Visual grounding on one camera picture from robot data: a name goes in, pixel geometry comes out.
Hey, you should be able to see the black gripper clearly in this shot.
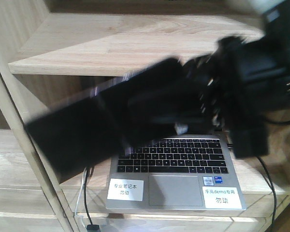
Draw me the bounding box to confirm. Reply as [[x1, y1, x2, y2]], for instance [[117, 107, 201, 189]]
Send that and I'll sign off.
[[184, 36, 290, 159]]

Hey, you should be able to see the black smartphone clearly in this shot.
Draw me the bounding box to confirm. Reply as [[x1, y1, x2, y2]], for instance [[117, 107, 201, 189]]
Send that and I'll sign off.
[[24, 58, 182, 182]]

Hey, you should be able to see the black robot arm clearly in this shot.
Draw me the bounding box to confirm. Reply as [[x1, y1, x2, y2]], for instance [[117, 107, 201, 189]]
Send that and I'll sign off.
[[184, 0, 290, 159]]

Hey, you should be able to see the light wooden desk shelf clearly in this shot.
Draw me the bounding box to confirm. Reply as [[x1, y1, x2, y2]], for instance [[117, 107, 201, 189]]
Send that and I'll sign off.
[[0, 0, 290, 232]]

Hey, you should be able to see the silver laptop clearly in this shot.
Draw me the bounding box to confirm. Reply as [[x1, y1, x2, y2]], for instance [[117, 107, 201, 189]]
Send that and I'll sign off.
[[106, 134, 246, 210]]

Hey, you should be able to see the black power cable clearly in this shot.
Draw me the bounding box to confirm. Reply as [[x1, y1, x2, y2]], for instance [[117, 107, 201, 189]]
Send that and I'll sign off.
[[256, 154, 278, 232]]

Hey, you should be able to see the white cable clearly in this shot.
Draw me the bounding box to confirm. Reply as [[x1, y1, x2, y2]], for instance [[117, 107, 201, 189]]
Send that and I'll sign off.
[[73, 169, 87, 232]]

